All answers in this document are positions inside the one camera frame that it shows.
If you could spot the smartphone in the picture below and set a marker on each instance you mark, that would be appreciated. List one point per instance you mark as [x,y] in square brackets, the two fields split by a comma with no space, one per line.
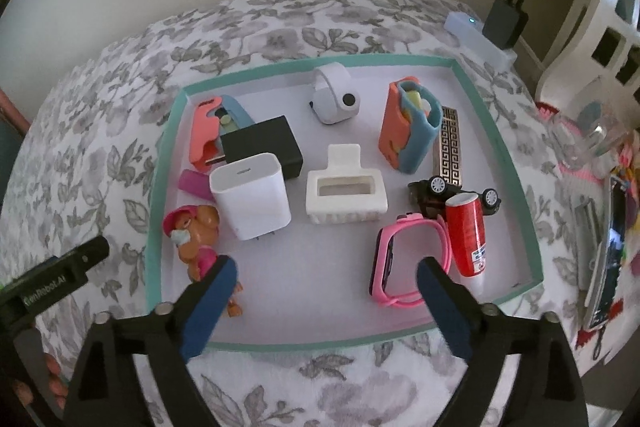
[610,252]

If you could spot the teal shallow box tray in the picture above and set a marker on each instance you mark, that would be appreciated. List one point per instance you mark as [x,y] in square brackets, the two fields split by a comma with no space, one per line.
[325,257]

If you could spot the red and white bottle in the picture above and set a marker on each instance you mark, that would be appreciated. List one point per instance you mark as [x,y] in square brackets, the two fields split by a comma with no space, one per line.
[465,232]

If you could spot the reddish brown board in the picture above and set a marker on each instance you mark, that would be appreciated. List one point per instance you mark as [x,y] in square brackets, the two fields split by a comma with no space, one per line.
[12,112]

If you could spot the white furniture frame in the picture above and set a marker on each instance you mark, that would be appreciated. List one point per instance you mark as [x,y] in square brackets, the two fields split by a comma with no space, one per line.
[600,47]

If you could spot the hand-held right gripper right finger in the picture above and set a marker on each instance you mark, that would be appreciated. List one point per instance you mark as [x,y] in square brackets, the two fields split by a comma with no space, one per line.
[442,307]

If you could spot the white oblong device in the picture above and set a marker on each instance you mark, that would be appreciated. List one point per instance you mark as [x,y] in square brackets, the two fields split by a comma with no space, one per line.
[475,37]

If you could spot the pink smartwatch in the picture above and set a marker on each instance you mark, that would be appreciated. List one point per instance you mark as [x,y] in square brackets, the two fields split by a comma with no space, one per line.
[385,247]

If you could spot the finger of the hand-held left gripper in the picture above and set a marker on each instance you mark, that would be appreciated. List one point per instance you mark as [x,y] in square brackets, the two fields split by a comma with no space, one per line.
[92,257]

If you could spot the white smartwatch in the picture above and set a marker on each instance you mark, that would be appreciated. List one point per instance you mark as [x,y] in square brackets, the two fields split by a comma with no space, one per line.
[332,107]

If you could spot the magenta plastic stick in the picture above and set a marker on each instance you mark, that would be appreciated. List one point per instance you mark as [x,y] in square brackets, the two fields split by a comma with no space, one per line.
[192,184]

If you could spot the person's left hand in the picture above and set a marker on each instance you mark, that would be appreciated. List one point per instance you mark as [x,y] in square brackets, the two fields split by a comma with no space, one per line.
[52,367]

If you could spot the white hair claw clip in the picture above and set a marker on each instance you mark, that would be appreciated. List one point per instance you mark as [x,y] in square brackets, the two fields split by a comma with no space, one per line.
[345,207]

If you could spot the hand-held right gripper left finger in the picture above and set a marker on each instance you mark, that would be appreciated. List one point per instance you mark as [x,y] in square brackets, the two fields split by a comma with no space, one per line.
[212,307]

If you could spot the black toy car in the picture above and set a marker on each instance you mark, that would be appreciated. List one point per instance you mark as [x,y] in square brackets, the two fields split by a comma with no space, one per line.
[430,202]

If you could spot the grey floral blanket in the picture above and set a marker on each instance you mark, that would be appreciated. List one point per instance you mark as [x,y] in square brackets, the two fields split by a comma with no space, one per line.
[100,132]

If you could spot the coral and blue case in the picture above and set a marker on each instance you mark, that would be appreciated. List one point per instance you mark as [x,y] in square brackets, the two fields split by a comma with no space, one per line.
[202,132]
[395,132]

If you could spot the pink toy dog figure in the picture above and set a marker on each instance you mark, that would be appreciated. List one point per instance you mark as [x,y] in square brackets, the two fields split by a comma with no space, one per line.
[200,227]

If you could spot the white charger block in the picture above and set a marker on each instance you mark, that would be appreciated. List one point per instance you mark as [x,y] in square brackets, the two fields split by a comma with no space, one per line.
[250,192]

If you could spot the dark grey plug adapter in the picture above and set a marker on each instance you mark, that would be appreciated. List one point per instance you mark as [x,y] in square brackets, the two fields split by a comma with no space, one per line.
[505,24]

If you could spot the clear plastic container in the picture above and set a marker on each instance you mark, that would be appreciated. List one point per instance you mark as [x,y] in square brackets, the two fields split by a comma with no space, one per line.
[585,137]

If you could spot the gold patterned bar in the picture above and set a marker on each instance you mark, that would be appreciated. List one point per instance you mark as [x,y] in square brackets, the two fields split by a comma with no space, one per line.
[450,142]

